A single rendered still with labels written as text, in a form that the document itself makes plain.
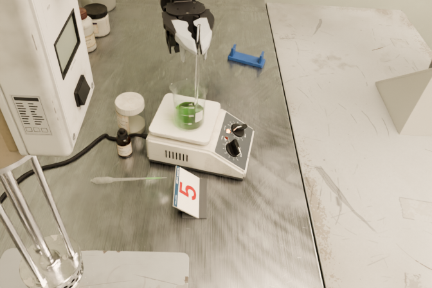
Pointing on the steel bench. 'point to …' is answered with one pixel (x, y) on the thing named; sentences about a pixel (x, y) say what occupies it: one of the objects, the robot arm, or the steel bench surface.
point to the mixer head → (40, 63)
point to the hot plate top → (166, 130)
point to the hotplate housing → (194, 153)
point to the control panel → (232, 139)
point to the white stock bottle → (88, 30)
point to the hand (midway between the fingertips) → (198, 45)
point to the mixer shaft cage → (54, 275)
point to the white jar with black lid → (98, 18)
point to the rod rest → (246, 58)
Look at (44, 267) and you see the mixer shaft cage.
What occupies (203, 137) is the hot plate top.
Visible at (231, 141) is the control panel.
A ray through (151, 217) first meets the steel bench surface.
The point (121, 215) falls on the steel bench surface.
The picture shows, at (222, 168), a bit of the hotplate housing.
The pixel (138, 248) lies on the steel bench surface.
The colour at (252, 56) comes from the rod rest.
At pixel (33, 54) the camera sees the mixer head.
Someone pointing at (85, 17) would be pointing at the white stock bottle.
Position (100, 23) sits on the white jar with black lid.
